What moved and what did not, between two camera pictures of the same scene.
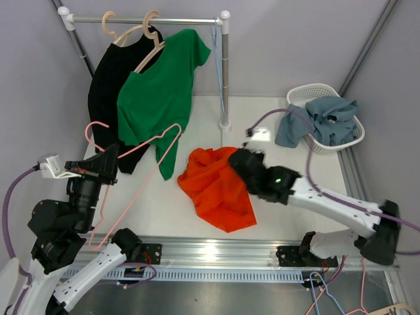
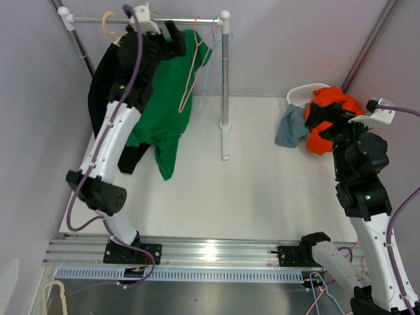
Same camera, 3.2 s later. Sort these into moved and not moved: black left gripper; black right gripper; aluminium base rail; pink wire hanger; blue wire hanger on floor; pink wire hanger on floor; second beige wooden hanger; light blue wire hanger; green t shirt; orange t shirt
Moved: light blue wire hanger; orange t shirt; black right gripper; pink wire hanger; black left gripper
Not moved: green t shirt; blue wire hanger on floor; pink wire hanger on floor; second beige wooden hanger; aluminium base rail
